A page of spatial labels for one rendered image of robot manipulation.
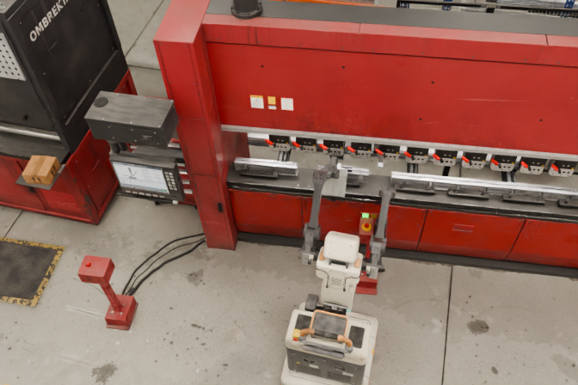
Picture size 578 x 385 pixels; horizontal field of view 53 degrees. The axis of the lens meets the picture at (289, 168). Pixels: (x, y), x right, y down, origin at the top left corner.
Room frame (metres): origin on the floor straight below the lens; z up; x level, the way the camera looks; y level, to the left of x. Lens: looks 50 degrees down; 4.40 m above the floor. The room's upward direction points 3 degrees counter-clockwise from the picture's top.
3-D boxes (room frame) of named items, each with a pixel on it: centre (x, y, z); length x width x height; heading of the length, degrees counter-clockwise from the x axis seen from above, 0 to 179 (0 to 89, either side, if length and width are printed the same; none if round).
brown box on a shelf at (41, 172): (2.93, 1.93, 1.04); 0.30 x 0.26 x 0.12; 73
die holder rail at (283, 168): (2.94, 0.18, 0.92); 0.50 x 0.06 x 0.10; 79
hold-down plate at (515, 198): (2.51, -1.73, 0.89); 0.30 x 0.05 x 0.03; 79
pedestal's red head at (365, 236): (2.41, -0.60, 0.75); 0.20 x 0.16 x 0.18; 81
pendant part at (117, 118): (2.60, 0.96, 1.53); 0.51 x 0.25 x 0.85; 76
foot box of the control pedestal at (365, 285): (2.38, -0.60, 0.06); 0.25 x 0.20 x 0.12; 171
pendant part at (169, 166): (2.50, 0.94, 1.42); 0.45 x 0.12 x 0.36; 76
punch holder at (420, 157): (2.72, -0.93, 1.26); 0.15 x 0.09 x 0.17; 79
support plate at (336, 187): (2.69, -0.33, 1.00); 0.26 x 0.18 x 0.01; 169
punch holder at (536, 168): (2.57, -1.71, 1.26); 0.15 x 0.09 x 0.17; 79
